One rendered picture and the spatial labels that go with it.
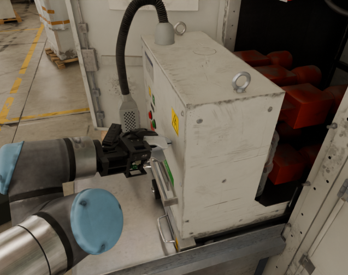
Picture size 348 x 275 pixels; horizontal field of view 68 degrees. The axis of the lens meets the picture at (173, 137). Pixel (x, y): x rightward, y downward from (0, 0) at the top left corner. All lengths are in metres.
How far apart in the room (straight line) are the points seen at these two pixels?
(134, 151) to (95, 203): 0.20
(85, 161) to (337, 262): 0.64
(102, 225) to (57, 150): 0.20
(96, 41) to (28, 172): 0.83
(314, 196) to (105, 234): 0.58
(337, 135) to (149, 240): 0.64
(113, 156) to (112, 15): 0.75
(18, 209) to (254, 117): 0.49
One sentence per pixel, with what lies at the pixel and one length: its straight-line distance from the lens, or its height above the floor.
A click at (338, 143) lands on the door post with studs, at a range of 0.70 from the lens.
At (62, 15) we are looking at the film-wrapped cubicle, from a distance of 4.58.
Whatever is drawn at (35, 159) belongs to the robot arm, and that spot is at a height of 1.34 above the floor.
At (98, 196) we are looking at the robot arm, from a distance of 0.39.
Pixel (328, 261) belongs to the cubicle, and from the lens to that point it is 0.83.
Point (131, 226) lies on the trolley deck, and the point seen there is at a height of 0.85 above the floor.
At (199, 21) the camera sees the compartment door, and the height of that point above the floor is 1.39.
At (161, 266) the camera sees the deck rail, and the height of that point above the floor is 0.87.
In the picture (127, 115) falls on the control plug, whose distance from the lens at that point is 0.99.
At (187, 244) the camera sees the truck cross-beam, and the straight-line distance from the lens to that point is 0.83.
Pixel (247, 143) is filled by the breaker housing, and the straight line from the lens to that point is 0.64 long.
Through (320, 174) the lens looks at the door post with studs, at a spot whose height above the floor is 1.17.
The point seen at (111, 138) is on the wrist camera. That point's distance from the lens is 0.61.
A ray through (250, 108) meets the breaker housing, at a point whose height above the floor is 1.36.
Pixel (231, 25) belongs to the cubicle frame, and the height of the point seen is 1.38.
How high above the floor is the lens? 1.64
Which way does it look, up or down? 37 degrees down
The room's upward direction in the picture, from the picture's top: straight up
